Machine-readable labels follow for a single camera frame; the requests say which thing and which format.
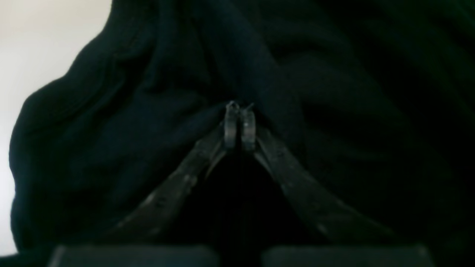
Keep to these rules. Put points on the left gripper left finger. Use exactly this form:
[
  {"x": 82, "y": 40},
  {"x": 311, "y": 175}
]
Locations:
[{"x": 125, "y": 245}]

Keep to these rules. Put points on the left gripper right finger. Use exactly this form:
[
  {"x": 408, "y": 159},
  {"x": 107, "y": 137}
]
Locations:
[{"x": 356, "y": 240}]

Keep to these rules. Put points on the black t-shirt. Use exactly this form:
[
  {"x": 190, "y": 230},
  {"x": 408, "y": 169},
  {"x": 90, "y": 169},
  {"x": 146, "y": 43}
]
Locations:
[{"x": 374, "y": 98}]

